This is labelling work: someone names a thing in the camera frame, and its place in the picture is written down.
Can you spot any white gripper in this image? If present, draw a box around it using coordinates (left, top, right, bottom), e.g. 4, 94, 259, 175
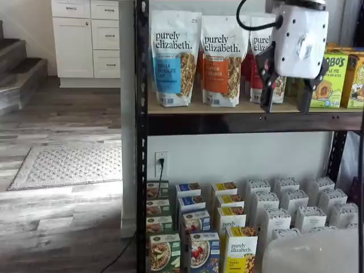
254, 0, 330, 114

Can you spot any yellow Bobo's snack box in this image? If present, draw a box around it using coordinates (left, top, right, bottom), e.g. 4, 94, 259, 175
340, 53, 364, 109

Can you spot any purple box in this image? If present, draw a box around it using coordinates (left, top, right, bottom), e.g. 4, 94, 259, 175
352, 176, 364, 204

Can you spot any black metal shelf rack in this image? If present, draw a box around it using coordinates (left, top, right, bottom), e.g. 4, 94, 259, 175
133, 0, 364, 273

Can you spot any green oatmeal box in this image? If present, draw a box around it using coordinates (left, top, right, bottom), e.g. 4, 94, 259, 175
149, 233, 181, 273
146, 216, 173, 234
146, 198, 171, 217
146, 180, 170, 200

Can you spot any red label granola bag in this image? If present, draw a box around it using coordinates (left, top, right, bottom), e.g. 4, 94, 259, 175
249, 15, 287, 104

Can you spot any orange label granola bag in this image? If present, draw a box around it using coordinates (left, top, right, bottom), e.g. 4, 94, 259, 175
196, 51, 205, 97
200, 14, 251, 108

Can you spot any blue label granola bag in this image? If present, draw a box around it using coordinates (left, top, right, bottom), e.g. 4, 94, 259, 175
150, 10, 203, 108

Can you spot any white drawer cabinet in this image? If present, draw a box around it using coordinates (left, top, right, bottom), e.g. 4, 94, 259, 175
51, 0, 122, 88

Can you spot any grey patterned doormat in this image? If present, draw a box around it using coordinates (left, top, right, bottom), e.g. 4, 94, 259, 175
7, 142, 123, 191

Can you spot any grey wooden staircase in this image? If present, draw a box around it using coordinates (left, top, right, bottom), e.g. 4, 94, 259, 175
0, 19, 49, 117

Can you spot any black plug with cord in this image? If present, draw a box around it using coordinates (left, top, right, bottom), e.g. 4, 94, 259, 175
157, 157, 166, 198

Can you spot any white wall outlet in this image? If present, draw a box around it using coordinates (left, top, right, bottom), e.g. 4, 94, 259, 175
155, 151, 169, 179

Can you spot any black floor cable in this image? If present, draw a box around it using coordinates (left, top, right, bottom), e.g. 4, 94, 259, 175
99, 230, 137, 273

